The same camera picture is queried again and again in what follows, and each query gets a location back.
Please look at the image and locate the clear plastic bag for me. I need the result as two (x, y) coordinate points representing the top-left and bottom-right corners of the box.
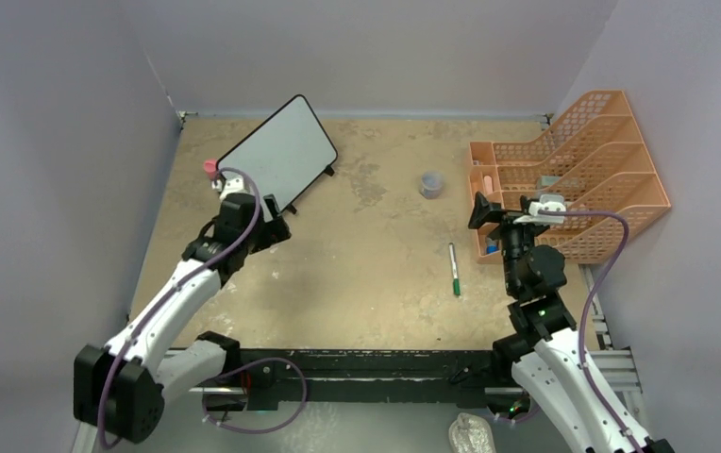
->
(448, 412), (496, 453)

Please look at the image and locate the aluminium frame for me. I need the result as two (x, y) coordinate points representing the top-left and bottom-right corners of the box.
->
(587, 295), (649, 428)

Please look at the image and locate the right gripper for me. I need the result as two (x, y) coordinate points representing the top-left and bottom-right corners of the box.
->
(467, 193), (542, 293)

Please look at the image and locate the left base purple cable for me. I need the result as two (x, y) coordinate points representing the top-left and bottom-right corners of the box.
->
(200, 357), (309, 436)

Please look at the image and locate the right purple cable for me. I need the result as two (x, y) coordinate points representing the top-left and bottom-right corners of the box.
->
(538, 209), (646, 453)

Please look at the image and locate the clear jar of paperclips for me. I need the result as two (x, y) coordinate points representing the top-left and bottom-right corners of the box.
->
(419, 171), (444, 199)

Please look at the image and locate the pink cap bottle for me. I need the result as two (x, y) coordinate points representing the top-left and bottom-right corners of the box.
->
(203, 159), (221, 182)

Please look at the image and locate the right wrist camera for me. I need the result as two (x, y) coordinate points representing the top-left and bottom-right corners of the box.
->
(514, 193), (567, 226)

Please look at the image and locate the green whiteboard marker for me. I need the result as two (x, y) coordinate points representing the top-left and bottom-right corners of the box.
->
(448, 243), (461, 297)

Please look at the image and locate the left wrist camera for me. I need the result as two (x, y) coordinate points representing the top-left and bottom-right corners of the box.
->
(210, 176), (250, 201)

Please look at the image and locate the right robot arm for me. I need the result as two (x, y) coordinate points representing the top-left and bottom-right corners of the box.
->
(468, 193), (673, 452)

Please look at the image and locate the small whiteboard black frame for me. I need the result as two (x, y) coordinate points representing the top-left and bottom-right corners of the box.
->
(216, 94), (338, 214)

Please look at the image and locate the orange plastic file organizer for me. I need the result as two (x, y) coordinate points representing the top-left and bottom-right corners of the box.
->
(467, 90), (671, 264)

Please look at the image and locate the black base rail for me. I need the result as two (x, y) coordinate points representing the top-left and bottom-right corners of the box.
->
(193, 348), (531, 416)

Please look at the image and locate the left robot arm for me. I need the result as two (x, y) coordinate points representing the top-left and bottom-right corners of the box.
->
(73, 193), (291, 449)

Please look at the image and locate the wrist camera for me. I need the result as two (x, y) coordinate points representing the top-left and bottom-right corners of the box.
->
(514, 193), (567, 226)
(210, 176), (250, 201)

